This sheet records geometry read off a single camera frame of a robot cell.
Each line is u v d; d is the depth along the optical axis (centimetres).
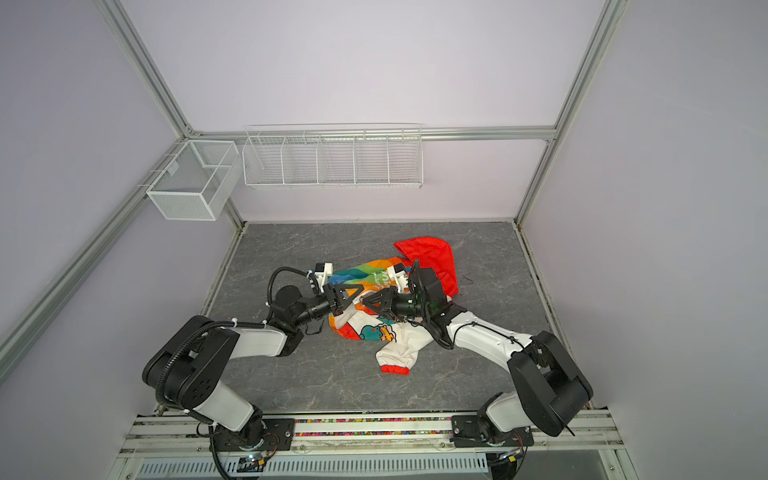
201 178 101
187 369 46
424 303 65
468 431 74
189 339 45
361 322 91
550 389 43
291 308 68
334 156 100
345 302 77
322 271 80
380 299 74
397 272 77
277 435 74
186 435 75
